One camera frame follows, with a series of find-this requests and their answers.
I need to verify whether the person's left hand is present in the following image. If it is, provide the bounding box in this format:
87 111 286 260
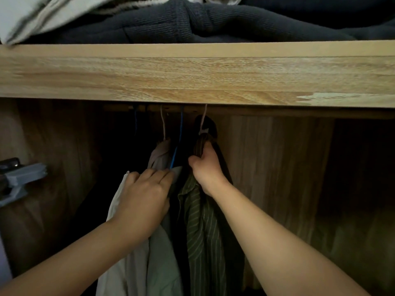
112 169 175 245

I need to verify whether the person's right hand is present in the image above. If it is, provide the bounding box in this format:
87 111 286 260
188 141 231 198

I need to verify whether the pink hanger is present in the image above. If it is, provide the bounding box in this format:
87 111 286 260
198 104 210 136

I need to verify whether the beige grey cardigan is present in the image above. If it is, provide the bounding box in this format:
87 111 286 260
147 139 183 185

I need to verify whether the dark green striped shirt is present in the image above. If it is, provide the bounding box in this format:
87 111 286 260
177 132 246 296

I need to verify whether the cream padded jacket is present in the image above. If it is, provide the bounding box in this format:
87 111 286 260
95 171 152 296

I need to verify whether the white plastic hanger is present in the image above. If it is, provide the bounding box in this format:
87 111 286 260
159 104 167 141

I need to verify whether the lilac wardrobe door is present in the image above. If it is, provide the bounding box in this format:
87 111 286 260
0 0 395 296

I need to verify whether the stack of dark clothes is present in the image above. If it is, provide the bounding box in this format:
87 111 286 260
0 0 395 46

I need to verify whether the person's right forearm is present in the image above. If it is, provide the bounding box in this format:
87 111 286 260
211 180 371 296

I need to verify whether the person's left forearm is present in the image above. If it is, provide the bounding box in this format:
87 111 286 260
0 217 149 296

